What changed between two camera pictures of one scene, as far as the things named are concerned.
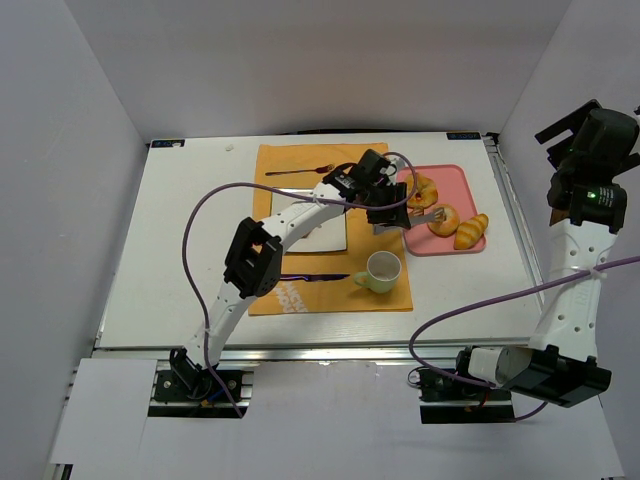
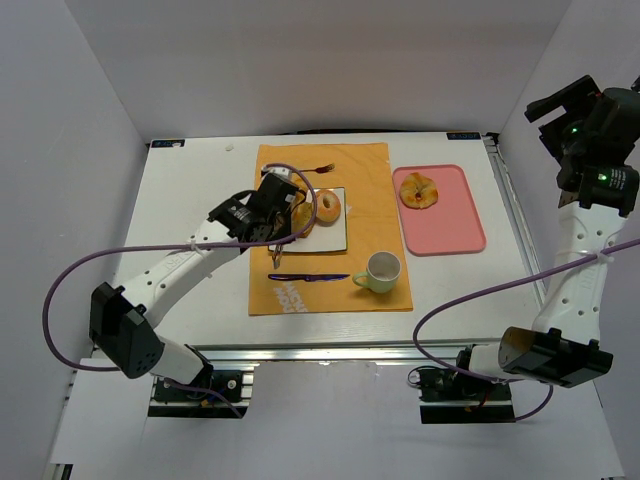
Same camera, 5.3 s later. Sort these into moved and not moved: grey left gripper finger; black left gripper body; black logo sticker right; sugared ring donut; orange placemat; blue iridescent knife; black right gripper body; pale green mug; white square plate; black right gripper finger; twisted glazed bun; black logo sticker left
Moved: sugared ring donut; grey left gripper finger; black right gripper body; black left gripper body; black right gripper finger
Not moved: black logo sticker right; pale green mug; white square plate; black logo sticker left; blue iridescent knife; twisted glazed bun; orange placemat
